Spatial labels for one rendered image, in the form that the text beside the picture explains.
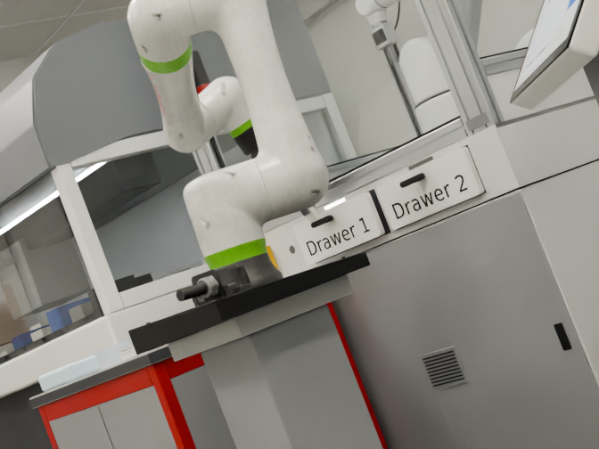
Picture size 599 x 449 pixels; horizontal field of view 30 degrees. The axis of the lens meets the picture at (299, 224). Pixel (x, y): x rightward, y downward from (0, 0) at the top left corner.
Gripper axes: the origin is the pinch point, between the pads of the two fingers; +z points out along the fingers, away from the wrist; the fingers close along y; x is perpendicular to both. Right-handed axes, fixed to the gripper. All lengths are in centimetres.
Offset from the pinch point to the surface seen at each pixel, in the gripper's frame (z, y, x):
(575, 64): -10, 28, 105
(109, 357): 2, 38, -55
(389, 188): 3.8, -3.0, 24.2
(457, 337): 40.2, 8.4, 25.5
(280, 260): 9.3, -2.9, -24.6
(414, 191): 6.8, -1.9, 31.1
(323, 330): 10, 49, 38
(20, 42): -118, -222, -372
